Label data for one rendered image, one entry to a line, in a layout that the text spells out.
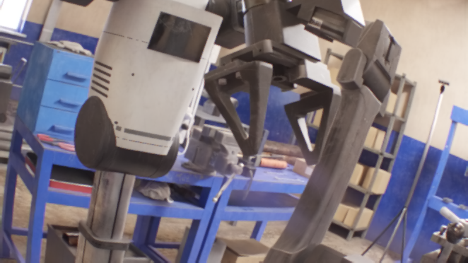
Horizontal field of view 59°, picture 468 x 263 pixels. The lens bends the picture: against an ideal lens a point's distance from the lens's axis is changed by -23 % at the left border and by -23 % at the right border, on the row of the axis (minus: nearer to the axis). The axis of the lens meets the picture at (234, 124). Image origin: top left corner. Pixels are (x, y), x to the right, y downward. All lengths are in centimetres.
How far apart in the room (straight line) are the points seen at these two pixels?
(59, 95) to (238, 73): 174
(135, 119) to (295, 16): 56
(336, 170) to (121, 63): 47
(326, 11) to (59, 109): 180
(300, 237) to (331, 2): 37
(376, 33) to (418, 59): 508
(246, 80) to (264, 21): 8
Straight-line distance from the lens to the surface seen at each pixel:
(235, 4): 121
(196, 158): 251
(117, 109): 99
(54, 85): 214
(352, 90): 79
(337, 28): 46
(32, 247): 218
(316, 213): 72
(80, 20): 776
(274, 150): 501
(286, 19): 50
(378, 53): 81
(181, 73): 104
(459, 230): 71
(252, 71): 44
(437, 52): 583
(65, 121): 221
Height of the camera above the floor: 137
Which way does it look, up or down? 6 degrees down
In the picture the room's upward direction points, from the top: 18 degrees clockwise
